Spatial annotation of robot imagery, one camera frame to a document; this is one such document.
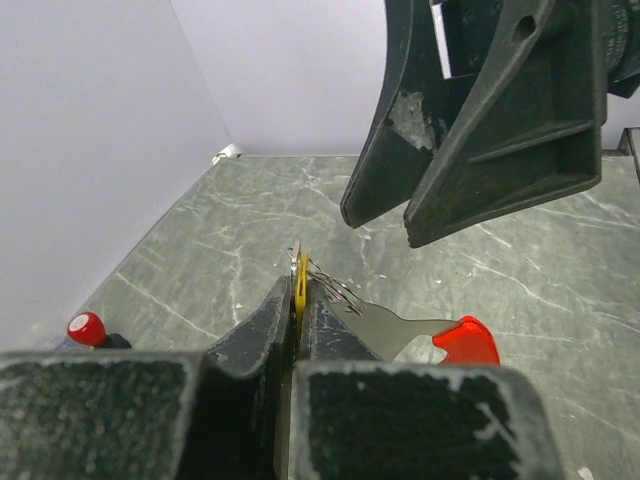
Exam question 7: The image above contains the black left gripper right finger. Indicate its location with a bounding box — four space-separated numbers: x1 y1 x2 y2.
293 284 564 479

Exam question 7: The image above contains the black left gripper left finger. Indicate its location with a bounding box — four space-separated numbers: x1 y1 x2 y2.
1 277 293 479

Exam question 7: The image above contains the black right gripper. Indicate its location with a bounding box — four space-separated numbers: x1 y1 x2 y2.
340 1 639 248

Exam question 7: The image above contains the metal key organizer red handle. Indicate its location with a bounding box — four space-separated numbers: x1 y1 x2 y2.
305 264 502 367

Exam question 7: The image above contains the yellow key tag with key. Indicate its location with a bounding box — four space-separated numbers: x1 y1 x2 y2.
288 240 309 335

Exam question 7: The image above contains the red black stamp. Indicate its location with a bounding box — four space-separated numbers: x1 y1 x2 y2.
66 311 132 349

